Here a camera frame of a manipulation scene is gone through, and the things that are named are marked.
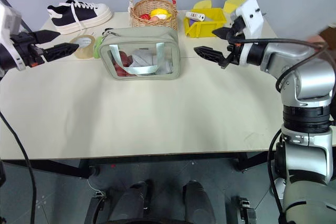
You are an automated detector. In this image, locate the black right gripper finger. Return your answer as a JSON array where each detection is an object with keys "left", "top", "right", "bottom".
[
  {"left": 212, "top": 26, "right": 234, "bottom": 39},
  {"left": 193, "top": 46, "right": 228, "bottom": 69}
]

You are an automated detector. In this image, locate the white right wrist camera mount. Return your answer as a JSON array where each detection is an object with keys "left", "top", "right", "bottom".
[{"left": 234, "top": 0, "right": 265, "bottom": 67}]

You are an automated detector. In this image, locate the wicker basket with handle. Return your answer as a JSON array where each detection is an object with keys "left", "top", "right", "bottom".
[{"left": 127, "top": 0, "right": 179, "bottom": 31}]

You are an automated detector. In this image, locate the yellow toy fruit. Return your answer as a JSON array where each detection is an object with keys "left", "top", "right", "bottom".
[{"left": 150, "top": 8, "right": 173, "bottom": 20}]

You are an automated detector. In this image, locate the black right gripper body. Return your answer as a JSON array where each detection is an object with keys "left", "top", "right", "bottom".
[{"left": 226, "top": 16, "right": 247, "bottom": 66}]

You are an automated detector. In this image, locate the yellow curved sheet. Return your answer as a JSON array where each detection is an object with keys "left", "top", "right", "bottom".
[{"left": 193, "top": 0, "right": 212, "bottom": 10}]

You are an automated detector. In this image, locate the white remote-like device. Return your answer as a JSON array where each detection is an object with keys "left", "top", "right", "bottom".
[{"left": 185, "top": 11, "right": 206, "bottom": 22}]

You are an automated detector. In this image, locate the dark red cloth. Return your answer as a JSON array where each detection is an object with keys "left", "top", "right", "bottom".
[{"left": 112, "top": 50, "right": 134, "bottom": 78}]

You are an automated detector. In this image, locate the black base bracket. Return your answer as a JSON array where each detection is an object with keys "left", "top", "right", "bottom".
[
  {"left": 84, "top": 191, "right": 107, "bottom": 224},
  {"left": 235, "top": 195, "right": 257, "bottom": 224}
]

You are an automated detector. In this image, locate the yellow plastic parts bin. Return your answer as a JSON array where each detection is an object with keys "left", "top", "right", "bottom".
[{"left": 183, "top": 7, "right": 227, "bottom": 38}]

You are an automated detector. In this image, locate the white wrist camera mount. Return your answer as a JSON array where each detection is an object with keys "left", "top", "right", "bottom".
[
  {"left": 234, "top": 0, "right": 265, "bottom": 67},
  {"left": 0, "top": 2, "right": 26, "bottom": 71}
]

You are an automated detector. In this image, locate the light grey cloth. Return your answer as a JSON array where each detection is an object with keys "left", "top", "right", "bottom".
[{"left": 130, "top": 47, "right": 174, "bottom": 76}]

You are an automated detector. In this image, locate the yellow block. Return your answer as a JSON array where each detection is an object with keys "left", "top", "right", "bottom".
[{"left": 223, "top": 0, "right": 247, "bottom": 15}]

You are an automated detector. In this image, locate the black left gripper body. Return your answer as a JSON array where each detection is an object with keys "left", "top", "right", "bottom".
[{"left": 10, "top": 31, "right": 46, "bottom": 68}]

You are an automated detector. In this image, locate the dark rounded shape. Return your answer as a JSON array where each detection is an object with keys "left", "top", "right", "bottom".
[
  {"left": 182, "top": 179, "right": 216, "bottom": 224},
  {"left": 107, "top": 178, "right": 154, "bottom": 224}
]

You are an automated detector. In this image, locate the navy and white sneaker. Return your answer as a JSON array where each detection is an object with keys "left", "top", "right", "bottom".
[{"left": 47, "top": 0, "right": 113, "bottom": 35}]

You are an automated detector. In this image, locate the green tape roll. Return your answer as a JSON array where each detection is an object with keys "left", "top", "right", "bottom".
[{"left": 92, "top": 36, "right": 104, "bottom": 59}]

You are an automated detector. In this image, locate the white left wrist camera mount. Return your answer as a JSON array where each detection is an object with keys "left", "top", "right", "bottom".
[{"left": 0, "top": 2, "right": 26, "bottom": 71}]

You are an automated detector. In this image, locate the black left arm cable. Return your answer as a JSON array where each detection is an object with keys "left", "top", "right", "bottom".
[{"left": 0, "top": 110, "right": 37, "bottom": 224}]

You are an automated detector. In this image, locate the clear green toiletry bag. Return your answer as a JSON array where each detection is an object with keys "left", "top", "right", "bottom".
[{"left": 98, "top": 26, "right": 180, "bottom": 81}]

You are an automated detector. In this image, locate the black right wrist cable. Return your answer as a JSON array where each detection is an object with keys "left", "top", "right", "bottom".
[{"left": 227, "top": 28, "right": 330, "bottom": 92}]

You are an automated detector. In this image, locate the brown packing tape roll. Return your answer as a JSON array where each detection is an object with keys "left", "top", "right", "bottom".
[{"left": 69, "top": 35, "right": 96, "bottom": 60}]

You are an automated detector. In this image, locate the black right shoulder cable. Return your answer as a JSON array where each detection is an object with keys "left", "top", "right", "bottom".
[{"left": 267, "top": 129, "right": 287, "bottom": 224}]

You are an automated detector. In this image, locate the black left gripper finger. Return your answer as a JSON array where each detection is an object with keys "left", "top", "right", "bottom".
[
  {"left": 33, "top": 30, "right": 61, "bottom": 45},
  {"left": 43, "top": 42, "right": 80, "bottom": 62}
]

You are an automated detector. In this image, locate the black metal table frame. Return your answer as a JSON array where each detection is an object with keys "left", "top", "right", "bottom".
[{"left": 0, "top": 152, "right": 279, "bottom": 180}]

